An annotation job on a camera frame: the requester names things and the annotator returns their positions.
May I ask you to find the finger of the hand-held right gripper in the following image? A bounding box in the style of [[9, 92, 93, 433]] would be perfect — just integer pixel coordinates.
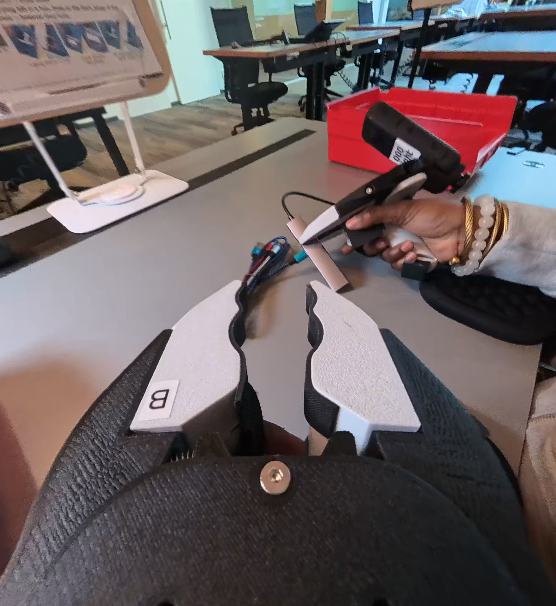
[[300, 205, 342, 247]]

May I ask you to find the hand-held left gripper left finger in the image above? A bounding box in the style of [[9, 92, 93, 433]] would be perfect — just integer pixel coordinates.
[[130, 279, 249, 446]]

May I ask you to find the person's right forearm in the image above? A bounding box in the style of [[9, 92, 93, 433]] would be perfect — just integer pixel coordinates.
[[477, 199, 556, 300]]

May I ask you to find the person's right hand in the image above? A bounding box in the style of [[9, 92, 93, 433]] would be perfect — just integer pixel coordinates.
[[342, 196, 473, 271]]

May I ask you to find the person's left hand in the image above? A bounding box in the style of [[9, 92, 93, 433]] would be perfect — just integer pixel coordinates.
[[263, 420, 308, 456]]

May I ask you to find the gold bangle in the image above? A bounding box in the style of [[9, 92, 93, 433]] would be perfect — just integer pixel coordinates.
[[448, 196, 476, 266], [488, 201, 511, 247]]

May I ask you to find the blue braided usb cable bundle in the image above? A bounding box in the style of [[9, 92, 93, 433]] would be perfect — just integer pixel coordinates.
[[242, 237, 307, 296]]

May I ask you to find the black honeycomb cushion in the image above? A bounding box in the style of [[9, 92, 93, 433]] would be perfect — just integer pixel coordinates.
[[420, 270, 556, 346]]

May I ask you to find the wooden top desk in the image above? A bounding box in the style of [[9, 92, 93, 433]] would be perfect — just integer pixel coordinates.
[[420, 31, 556, 95], [203, 28, 402, 121]]

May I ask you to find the white bead bracelet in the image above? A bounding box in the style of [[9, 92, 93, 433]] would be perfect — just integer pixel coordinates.
[[451, 195, 497, 276]]

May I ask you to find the red divided plastic bin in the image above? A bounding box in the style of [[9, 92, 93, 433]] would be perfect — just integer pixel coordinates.
[[326, 86, 518, 175]]

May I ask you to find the black office chair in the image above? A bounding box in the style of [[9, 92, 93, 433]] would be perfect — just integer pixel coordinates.
[[294, 4, 350, 112], [0, 109, 129, 209], [210, 6, 288, 135]]

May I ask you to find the person's clothed body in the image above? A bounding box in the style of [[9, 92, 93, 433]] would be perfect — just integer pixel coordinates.
[[518, 374, 556, 606]]

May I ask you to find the grey usb hub with cable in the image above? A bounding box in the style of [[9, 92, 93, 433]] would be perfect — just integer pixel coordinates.
[[282, 191, 351, 293]]

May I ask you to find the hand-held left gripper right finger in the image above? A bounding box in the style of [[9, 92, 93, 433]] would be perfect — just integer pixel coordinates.
[[304, 280, 422, 456]]

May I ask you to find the black laptop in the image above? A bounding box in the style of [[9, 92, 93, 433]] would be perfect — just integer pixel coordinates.
[[304, 20, 345, 43]]

